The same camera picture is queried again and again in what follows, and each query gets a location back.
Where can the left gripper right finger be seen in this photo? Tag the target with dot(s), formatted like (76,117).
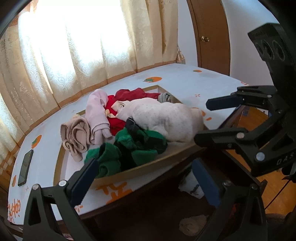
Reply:
(207,182)

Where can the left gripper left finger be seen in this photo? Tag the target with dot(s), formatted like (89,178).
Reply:
(80,181)

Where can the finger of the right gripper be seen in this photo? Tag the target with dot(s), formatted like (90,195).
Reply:
(225,102)
(222,137)

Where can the grey white sock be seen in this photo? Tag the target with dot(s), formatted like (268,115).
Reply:
(191,186)

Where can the white quilted dotted garment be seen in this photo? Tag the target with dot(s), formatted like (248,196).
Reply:
(175,121)

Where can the beige pink dotted underwear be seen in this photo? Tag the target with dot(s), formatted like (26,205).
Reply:
(75,136)

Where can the green underwear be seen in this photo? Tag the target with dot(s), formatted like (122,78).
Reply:
(133,147)

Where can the light pink underwear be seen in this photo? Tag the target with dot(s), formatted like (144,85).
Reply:
(96,117)

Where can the bright red underwear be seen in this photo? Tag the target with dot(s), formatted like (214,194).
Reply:
(115,124)

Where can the tan balled sock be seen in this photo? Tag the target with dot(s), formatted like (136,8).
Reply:
(193,225)

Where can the dark red underwear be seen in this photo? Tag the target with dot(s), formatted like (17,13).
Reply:
(129,95)

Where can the shallow cardboard box tray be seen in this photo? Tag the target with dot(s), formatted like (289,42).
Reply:
(127,130)

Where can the black smartphone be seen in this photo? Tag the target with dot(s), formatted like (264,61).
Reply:
(25,168)

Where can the brass door knob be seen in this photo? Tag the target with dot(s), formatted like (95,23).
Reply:
(205,39)

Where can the brown wooden door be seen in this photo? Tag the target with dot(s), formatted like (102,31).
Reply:
(209,20)

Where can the orange cream patterned curtain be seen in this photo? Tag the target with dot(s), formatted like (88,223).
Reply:
(54,52)

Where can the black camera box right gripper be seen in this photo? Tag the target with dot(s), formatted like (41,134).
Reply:
(276,50)

